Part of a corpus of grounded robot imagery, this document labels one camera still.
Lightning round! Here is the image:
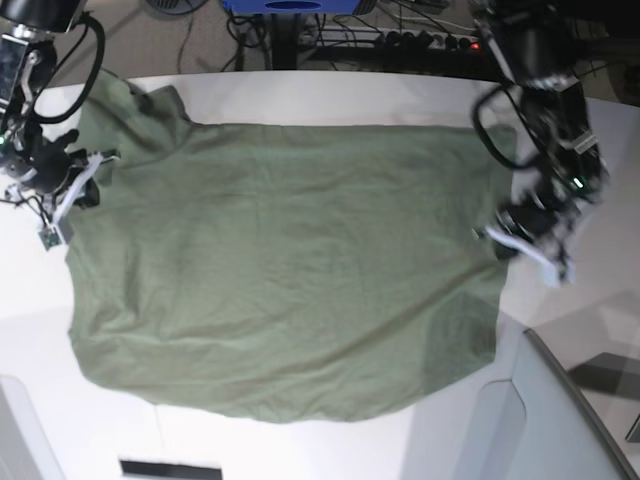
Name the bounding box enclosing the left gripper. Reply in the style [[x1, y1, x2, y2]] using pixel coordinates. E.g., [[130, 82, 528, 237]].
[[473, 197, 583, 270]]

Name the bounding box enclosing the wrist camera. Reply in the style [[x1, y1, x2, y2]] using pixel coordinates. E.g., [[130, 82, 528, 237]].
[[541, 258, 576, 288], [38, 222, 73, 251]]

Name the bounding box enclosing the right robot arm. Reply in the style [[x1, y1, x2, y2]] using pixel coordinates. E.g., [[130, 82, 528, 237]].
[[1, 1, 119, 229]]

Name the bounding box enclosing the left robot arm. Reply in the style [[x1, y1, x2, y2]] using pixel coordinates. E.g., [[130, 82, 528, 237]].
[[469, 1, 608, 285]]

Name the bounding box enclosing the black power strip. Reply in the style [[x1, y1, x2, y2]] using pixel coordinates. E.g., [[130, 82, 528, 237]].
[[298, 26, 481, 51]]

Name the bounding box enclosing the blue box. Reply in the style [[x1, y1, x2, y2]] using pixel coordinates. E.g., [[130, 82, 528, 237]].
[[222, 0, 359, 15]]

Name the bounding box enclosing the green t-shirt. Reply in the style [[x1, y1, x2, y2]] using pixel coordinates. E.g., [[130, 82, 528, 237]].
[[66, 72, 512, 423]]

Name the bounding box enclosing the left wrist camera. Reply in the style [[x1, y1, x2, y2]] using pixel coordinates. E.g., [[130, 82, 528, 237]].
[[541, 258, 576, 288]]

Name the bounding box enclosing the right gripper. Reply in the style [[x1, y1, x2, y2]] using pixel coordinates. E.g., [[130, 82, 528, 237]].
[[2, 129, 120, 225]]

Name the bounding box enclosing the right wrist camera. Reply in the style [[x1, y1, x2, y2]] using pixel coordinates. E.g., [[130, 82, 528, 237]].
[[38, 222, 73, 251]]

